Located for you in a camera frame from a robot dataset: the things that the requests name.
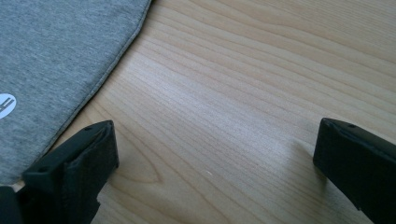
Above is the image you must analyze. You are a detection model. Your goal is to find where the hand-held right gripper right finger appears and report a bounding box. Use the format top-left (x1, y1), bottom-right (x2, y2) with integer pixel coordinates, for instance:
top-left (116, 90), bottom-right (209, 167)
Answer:
top-left (312, 117), bottom-right (396, 224)

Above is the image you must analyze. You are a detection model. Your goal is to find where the grey cloth garment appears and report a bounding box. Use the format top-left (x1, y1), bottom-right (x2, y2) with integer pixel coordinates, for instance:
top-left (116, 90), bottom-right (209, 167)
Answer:
top-left (0, 0), bottom-right (153, 187)

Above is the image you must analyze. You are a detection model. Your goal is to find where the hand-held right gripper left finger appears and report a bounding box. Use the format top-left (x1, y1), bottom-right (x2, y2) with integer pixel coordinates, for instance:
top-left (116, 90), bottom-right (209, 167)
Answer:
top-left (21, 119), bottom-right (120, 224)

